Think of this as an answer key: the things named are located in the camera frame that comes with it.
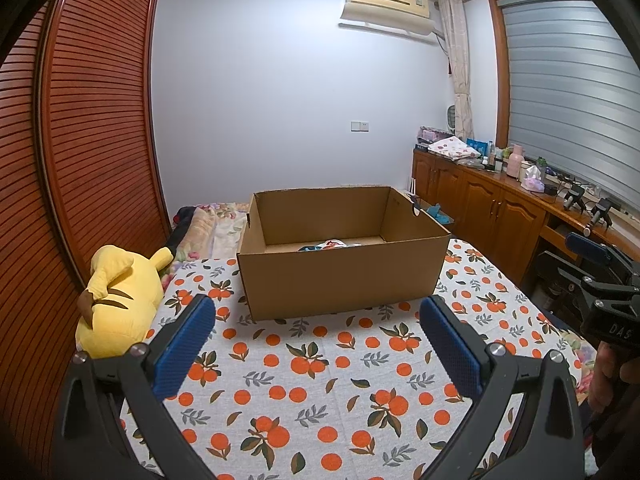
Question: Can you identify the yellow plush toy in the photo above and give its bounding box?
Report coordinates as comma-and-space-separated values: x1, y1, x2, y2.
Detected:
75, 245, 175, 361

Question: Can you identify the person's right hand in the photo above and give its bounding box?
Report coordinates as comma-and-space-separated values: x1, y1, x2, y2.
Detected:
587, 344, 633, 413

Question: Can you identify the folded floral cloth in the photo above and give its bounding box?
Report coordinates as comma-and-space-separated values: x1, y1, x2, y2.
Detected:
429, 136, 483, 161

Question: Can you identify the purple printed box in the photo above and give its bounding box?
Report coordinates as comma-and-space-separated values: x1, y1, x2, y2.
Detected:
415, 126, 453, 148

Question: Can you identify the wooden window frame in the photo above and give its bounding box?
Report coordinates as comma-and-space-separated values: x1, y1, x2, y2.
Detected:
487, 0, 516, 148

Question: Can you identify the brown slatted wardrobe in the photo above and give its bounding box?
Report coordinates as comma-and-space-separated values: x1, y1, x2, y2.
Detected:
0, 0, 173, 456

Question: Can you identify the brown cardboard box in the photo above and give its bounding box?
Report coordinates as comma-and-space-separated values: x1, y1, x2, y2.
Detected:
236, 185, 452, 322

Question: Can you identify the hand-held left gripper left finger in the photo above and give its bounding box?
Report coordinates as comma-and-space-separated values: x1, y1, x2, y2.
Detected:
52, 294, 217, 480

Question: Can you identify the black mini tripod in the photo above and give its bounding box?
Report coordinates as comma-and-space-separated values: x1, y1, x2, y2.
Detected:
562, 184, 587, 211
590, 199, 621, 231

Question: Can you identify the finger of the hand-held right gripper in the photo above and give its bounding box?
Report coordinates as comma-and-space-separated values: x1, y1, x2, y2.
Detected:
565, 232, 640, 278
537, 251, 616, 318

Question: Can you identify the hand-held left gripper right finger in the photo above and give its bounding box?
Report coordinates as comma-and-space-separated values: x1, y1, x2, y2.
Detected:
419, 295, 586, 480

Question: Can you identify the teal cloth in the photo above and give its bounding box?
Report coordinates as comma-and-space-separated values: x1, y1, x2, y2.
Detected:
425, 202, 456, 223

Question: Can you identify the cream patterned curtain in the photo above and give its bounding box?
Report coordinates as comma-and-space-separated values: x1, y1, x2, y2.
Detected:
437, 0, 476, 143

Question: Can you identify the pink thermos bottle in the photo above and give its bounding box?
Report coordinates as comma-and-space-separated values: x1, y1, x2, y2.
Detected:
506, 144, 526, 178

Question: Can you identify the grey window blind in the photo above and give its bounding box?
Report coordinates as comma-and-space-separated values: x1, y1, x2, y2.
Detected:
500, 0, 640, 211

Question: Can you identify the orange-fruit print blanket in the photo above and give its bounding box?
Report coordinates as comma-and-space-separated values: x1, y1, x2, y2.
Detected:
120, 237, 591, 480

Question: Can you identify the wall air conditioner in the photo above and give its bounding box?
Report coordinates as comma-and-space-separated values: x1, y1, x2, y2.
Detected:
339, 0, 436, 36

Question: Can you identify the wooden sideboard cabinet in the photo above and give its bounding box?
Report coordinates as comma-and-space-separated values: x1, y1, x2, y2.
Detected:
411, 147, 640, 311

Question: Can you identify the floral quilt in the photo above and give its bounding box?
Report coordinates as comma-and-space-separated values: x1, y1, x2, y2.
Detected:
172, 202, 252, 267

